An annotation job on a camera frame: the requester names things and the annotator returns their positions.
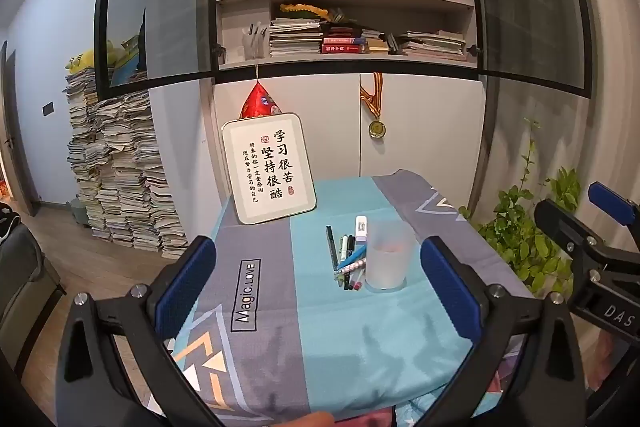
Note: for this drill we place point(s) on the blue pen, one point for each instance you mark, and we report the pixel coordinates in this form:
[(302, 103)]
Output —
[(354, 255)]

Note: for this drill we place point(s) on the framed calligraphy sign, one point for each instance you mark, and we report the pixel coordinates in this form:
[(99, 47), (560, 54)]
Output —
[(260, 167)]

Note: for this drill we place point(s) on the yellow flower garland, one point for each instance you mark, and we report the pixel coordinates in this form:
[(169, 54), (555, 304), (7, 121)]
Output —
[(305, 11)]

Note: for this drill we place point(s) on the thick black marker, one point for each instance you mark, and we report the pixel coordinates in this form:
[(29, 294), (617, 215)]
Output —
[(351, 243)]

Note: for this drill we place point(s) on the dark door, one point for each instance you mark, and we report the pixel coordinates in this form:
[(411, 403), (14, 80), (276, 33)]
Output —
[(15, 142)]

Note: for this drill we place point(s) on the red pyramid ornament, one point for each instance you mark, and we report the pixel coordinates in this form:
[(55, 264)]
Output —
[(257, 102)]

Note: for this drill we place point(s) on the grey bookcase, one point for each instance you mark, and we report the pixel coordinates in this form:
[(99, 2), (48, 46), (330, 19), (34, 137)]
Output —
[(240, 19)]

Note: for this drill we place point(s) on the red pen with clear cap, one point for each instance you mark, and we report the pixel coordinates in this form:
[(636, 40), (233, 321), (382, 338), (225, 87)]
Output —
[(357, 281)]

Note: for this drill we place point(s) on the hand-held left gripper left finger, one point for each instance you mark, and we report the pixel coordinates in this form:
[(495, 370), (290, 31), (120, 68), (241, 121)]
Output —
[(185, 289)]

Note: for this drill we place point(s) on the frosted plastic cup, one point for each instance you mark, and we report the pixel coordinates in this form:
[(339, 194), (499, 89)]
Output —
[(387, 267)]

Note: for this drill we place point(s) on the white labelled eraser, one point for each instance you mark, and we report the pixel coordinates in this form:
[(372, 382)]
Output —
[(361, 229)]

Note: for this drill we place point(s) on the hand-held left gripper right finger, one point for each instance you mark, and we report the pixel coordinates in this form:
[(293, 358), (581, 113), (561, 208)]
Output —
[(450, 292)]

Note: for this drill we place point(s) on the person's left hand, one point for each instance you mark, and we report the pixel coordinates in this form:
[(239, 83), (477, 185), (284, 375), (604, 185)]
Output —
[(305, 420)]

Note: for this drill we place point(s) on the tall pile of papers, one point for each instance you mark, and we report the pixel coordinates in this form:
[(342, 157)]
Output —
[(125, 167)]

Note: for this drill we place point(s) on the slanted stack of grey books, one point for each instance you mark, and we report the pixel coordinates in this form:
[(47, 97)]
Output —
[(435, 44)]

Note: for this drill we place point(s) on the stack of white books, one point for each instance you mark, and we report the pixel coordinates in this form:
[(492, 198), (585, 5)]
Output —
[(295, 39)]

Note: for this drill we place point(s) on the yellow plush toy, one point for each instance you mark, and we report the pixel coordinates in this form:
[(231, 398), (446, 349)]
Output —
[(82, 59)]

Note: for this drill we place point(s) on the stack of red books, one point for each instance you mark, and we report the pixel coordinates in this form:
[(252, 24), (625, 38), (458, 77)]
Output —
[(344, 43)]

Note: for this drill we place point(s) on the grey chair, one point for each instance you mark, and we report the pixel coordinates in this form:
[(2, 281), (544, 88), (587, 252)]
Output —
[(22, 287)]

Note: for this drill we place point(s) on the green leafy plant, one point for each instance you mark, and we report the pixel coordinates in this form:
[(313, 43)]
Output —
[(520, 237)]

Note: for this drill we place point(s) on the clear pen holder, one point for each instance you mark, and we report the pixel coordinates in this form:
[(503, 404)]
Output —
[(253, 44)]

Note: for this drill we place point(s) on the pink checked pen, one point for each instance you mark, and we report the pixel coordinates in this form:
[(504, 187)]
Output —
[(351, 268)]

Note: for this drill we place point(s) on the slim black pen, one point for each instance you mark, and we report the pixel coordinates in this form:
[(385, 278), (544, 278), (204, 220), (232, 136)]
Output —
[(331, 247)]

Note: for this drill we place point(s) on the wall switch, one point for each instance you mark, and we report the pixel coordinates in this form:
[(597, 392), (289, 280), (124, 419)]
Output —
[(48, 109)]

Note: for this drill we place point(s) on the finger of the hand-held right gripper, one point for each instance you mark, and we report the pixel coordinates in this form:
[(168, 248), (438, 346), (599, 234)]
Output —
[(611, 203), (565, 223)]

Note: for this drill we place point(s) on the gold medal with striped ribbon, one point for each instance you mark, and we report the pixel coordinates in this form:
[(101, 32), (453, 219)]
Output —
[(377, 128)]

